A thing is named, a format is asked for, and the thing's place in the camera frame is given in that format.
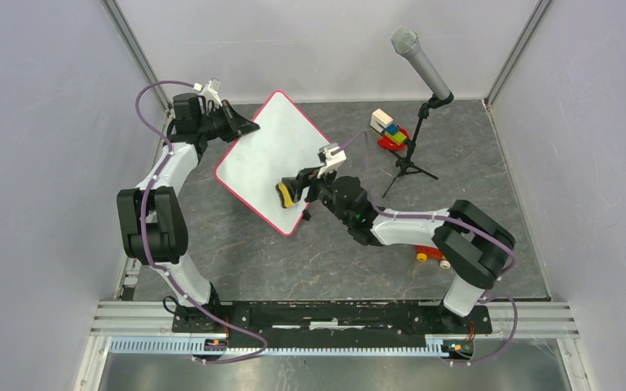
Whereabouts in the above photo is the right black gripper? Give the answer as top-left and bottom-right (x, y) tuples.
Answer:
(281, 163), (351, 226)

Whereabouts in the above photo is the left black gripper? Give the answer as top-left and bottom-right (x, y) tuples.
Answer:
(198, 101), (260, 144)

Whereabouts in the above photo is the yellow bone-shaped eraser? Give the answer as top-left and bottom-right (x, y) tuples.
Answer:
(276, 182), (297, 209)

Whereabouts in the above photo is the pink framed whiteboard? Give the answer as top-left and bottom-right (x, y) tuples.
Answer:
(214, 90), (331, 236)

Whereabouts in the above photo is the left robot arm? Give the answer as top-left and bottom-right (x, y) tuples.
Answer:
(117, 93), (260, 332)

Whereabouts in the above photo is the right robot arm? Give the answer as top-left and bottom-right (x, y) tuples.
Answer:
(276, 168), (516, 332)

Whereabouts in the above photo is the colourful toy block stack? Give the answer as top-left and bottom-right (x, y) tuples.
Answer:
(369, 108), (409, 152)

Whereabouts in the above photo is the red yellow toy car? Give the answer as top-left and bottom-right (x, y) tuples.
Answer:
(414, 245), (451, 270)

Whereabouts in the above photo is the black microphone tripod stand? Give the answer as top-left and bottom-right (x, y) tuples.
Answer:
(381, 93), (454, 198)

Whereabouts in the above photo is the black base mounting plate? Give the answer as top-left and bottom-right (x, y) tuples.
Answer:
(164, 300), (493, 349)

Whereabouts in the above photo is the silver microphone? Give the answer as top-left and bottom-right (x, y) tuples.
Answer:
(390, 27), (452, 100)

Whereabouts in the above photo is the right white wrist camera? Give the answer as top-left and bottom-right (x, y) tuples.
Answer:
(317, 143), (346, 178)

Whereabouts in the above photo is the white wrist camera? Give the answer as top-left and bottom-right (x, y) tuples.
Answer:
(317, 143), (346, 178)
(193, 78), (222, 112)

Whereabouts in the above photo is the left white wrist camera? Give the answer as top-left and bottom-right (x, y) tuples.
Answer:
(193, 78), (222, 112)

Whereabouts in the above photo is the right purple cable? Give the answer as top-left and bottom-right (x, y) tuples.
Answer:
(334, 130), (519, 367)

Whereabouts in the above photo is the purple cable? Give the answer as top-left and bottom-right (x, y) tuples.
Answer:
(134, 80), (269, 366)
(334, 130), (519, 367)

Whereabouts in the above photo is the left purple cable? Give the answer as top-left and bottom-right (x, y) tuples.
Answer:
(134, 80), (269, 366)

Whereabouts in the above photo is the slotted cable duct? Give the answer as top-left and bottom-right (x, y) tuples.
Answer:
(109, 336), (448, 358)

